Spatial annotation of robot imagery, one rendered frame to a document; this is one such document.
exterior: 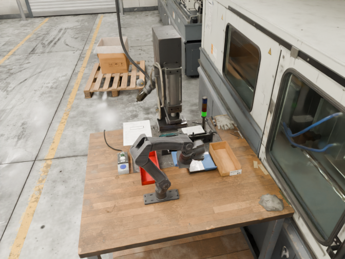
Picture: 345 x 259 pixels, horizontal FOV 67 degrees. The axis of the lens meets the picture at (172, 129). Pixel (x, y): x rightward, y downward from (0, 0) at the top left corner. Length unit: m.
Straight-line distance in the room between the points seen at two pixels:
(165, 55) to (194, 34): 3.15
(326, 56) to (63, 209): 2.48
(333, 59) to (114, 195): 1.26
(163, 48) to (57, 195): 2.01
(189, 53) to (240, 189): 3.47
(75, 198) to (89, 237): 1.47
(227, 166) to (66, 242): 1.57
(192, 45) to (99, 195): 3.56
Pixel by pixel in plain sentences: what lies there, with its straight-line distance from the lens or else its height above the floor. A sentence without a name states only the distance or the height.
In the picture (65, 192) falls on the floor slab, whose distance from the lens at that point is 3.00.
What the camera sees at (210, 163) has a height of 0.92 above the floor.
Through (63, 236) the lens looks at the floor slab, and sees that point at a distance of 2.67.
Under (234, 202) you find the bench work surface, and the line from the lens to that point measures 1.54.
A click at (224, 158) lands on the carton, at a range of 1.78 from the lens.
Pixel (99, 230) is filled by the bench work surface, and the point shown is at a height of 0.90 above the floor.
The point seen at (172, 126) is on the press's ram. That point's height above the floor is 1.13.
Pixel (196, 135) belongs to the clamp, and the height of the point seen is 0.97.
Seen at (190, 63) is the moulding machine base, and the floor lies 0.31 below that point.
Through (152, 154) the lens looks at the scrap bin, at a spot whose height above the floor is 0.92.
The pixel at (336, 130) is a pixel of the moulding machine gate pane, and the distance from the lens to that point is 1.26.
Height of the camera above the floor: 2.08
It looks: 36 degrees down
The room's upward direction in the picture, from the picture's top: 2 degrees counter-clockwise
